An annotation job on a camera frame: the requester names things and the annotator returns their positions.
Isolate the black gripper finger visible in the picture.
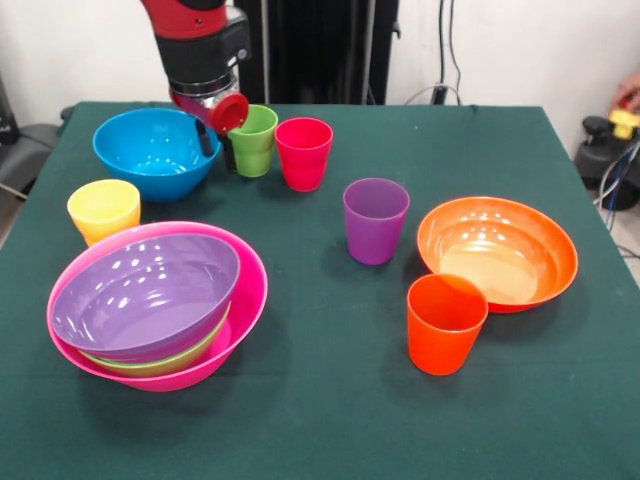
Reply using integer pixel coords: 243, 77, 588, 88
194, 118, 215, 157
221, 132, 237, 174

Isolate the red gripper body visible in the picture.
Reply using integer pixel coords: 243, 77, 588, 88
168, 88, 250, 137

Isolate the blue bowl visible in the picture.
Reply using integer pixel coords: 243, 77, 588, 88
92, 107, 223, 203

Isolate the pink bowl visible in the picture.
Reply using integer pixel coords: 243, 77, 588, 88
46, 220, 269, 393

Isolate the purple bowl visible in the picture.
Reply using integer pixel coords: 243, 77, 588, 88
51, 232, 242, 365

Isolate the green bowl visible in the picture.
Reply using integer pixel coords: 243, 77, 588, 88
77, 299, 234, 379

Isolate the orange bowl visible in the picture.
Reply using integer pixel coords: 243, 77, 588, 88
416, 196, 580, 315

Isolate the yellow and black tool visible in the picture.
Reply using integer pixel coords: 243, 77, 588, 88
607, 109, 640, 139

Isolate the person's hand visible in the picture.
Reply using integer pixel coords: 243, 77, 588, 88
613, 71, 640, 114

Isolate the green cup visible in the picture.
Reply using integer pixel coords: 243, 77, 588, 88
227, 103, 279, 154
232, 144, 276, 178

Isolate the red cup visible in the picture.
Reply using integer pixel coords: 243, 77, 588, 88
274, 117, 334, 193

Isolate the yellow cup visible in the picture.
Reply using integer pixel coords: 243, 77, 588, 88
66, 179, 142, 248

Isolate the purple cup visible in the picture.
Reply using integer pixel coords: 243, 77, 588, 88
342, 177, 411, 266

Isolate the black equipment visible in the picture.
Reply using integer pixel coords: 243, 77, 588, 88
0, 74, 64, 201

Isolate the orange cup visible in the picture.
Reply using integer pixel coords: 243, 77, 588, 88
406, 273, 490, 377

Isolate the dark green tablecloth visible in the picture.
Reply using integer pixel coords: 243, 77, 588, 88
0, 101, 640, 480

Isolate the black cable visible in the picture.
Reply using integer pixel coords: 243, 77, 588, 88
438, 0, 447, 89
448, 0, 463, 106

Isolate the grey cable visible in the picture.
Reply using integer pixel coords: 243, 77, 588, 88
593, 142, 640, 206

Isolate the blue cable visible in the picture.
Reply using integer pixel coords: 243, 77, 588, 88
605, 143, 634, 216

